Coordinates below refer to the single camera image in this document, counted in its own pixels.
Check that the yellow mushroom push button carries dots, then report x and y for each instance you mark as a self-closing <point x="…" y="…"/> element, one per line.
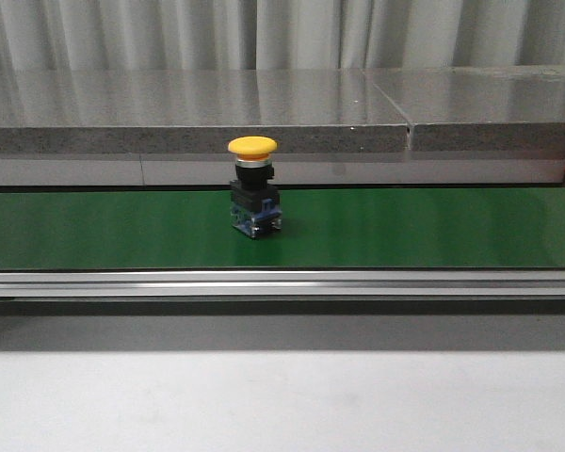
<point x="255" y="202"/>

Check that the green conveyor belt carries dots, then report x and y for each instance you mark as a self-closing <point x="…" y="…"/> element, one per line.
<point x="349" y="227"/>

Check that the white counter base panel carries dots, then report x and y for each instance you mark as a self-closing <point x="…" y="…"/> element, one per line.
<point x="202" y="169"/>

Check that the grey stone counter slab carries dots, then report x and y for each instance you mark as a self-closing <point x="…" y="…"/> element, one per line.
<point x="169" y="111"/>

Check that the grey pleated curtain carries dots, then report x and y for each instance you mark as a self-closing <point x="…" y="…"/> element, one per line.
<point x="226" y="35"/>

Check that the aluminium conveyor side rail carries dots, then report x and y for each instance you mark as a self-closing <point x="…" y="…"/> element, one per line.
<point x="284" y="284"/>

